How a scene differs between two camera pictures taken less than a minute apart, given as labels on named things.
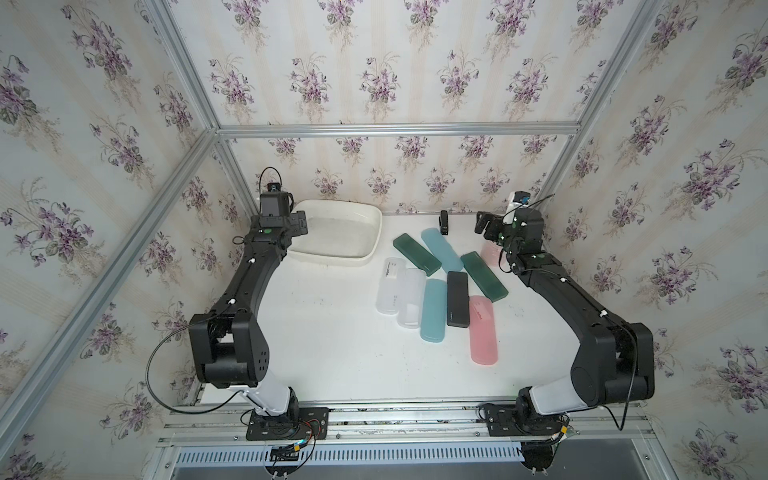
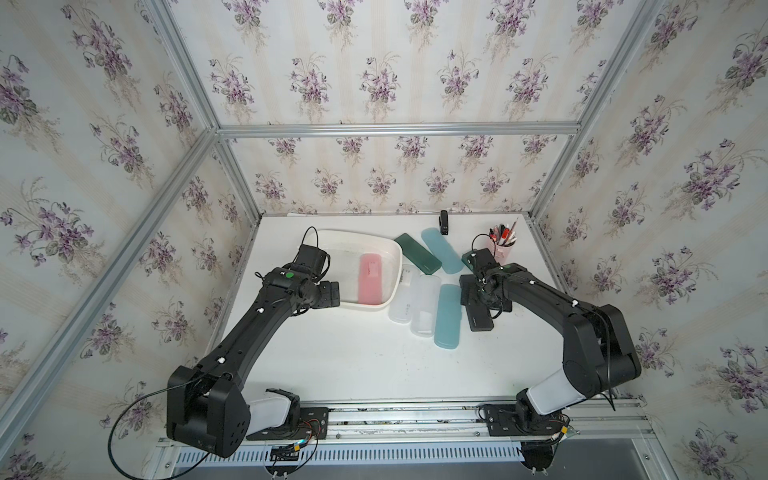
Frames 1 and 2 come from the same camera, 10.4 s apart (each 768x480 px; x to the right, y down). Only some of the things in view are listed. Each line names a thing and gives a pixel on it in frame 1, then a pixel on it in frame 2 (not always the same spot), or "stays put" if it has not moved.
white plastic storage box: (335, 233) -> (345, 249)
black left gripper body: (292, 226) -> (320, 295)
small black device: (443, 222) stays put
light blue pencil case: (442, 250) stays put
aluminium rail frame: (415, 440) stays put
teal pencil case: (433, 322) -> (448, 323)
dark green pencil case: (416, 254) stays put
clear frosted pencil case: (387, 297) -> (401, 311)
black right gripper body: (496, 231) -> (473, 290)
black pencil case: (457, 295) -> (479, 316)
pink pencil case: (483, 335) -> (370, 279)
